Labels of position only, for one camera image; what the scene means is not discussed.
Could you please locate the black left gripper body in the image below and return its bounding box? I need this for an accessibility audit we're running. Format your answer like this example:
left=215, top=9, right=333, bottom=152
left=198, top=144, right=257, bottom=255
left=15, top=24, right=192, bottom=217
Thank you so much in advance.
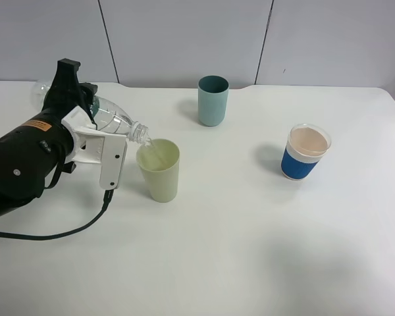
left=42, top=58, right=85, bottom=130

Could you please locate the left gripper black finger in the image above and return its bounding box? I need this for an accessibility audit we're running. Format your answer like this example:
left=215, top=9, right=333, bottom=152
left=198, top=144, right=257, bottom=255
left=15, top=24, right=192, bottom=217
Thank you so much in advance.
left=80, top=82, right=97, bottom=114

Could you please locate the clear bottle with green label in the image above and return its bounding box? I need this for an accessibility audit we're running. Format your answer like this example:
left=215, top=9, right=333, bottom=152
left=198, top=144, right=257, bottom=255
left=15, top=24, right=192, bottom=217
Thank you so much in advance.
left=30, top=81, right=149, bottom=144

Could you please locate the pale yellow-green plastic cup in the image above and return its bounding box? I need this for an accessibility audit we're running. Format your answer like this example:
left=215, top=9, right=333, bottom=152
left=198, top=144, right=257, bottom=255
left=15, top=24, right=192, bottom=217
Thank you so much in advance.
left=136, top=138, right=180, bottom=203

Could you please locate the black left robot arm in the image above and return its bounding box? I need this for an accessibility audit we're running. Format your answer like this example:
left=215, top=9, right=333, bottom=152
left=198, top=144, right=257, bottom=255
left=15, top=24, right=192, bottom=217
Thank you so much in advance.
left=0, top=59, right=97, bottom=216

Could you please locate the teal plastic cup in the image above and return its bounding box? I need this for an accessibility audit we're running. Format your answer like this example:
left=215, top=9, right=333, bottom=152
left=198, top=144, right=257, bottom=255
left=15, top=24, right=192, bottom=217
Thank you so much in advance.
left=198, top=75, right=229, bottom=127

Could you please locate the blue sleeved paper cup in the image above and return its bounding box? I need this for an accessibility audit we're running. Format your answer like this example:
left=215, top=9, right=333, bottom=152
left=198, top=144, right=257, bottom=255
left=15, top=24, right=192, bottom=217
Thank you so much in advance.
left=280, top=123, right=331, bottom=180

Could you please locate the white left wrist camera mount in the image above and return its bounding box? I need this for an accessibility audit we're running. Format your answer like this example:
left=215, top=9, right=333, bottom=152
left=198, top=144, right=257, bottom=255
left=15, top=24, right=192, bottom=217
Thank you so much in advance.
left=61, top=106, right=127, bottom=190

